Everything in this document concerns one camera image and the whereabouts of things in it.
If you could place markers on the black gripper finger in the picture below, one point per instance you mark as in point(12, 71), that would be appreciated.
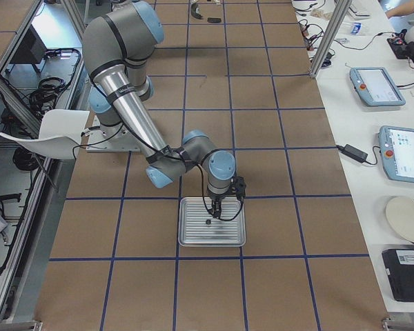
point(217, 210)
point(213, 210)

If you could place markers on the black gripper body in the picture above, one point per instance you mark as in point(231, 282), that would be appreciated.
point(215, 199)

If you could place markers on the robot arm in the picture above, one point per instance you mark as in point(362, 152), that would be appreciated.
point(115, 47)

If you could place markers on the black laptop power adapter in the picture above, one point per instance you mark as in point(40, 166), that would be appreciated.
point(353, 153)

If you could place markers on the white plastic chair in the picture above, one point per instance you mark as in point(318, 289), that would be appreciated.
point(59, 133)

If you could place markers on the dark grey brake pad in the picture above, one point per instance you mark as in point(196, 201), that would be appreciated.
point(214, 20)

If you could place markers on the olive brake shoe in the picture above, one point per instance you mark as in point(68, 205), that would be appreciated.
point(194, 11)

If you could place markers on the white round plate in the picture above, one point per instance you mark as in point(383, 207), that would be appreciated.
point(399, 213)

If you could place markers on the lower blue teach pendant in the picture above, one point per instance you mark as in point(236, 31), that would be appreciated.
point(397, 152)

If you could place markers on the blue teach pendant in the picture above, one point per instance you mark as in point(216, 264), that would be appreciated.
point(375, 87)
point(397, 152)

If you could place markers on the upper blue teach pendant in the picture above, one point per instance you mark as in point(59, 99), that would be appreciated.
point(375, 87)

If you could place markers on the black box with label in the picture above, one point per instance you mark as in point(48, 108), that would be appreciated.
point(399, 266)

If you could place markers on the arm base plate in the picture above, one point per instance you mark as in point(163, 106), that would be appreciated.
point(110, 139)

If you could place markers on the aluminium frame post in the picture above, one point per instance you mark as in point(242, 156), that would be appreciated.
point(333, 26)

